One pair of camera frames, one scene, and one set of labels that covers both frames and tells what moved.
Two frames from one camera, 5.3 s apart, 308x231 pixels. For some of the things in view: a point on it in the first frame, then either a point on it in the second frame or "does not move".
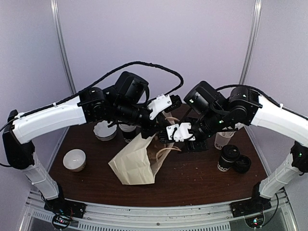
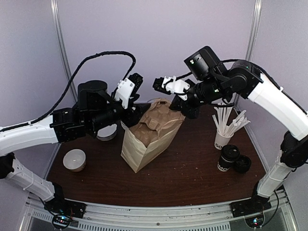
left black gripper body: [146, 131] to [131, 119]
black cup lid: [230, 153] does not move
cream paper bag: [138, 163] to [151, 133]
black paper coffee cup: [230, 153] does not move
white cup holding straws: [222, 139] does not move
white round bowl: [74, 160] does not move
